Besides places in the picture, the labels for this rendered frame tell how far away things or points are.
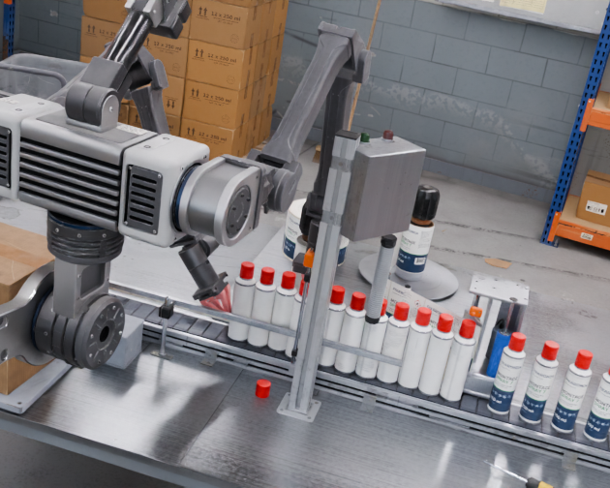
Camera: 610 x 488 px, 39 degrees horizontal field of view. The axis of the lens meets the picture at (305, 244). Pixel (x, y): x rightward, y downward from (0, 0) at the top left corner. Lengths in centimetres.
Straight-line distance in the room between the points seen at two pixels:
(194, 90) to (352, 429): 375
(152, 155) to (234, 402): 81
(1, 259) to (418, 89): 490
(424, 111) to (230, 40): 181
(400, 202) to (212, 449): 66
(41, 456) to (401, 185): 151
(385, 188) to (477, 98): 465
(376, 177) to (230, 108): 371
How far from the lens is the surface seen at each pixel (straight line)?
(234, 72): 538
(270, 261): 260
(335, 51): 174
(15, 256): 197
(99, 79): 151
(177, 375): 211
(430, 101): 651
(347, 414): 207
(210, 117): 549
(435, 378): 208
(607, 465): 214
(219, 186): 140
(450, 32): 640
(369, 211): 179
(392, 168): 179
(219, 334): 220
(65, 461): 281
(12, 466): 280
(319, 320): 191
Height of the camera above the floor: 199
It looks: 24 degrees down
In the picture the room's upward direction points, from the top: 10 degrees clockwise
